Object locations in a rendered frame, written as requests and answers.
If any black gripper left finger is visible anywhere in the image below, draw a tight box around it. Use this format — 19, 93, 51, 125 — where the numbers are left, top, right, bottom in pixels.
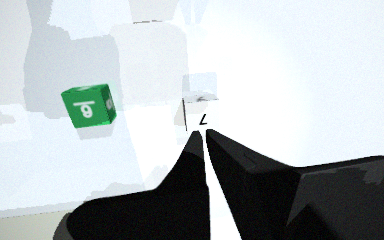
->
66, 130, 212, 240

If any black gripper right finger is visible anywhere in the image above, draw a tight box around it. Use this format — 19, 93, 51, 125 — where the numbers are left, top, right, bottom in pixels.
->
205, 129, 384, 240

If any green block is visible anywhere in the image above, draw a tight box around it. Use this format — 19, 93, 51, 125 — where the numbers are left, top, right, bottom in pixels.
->
61, 84, 117, 129

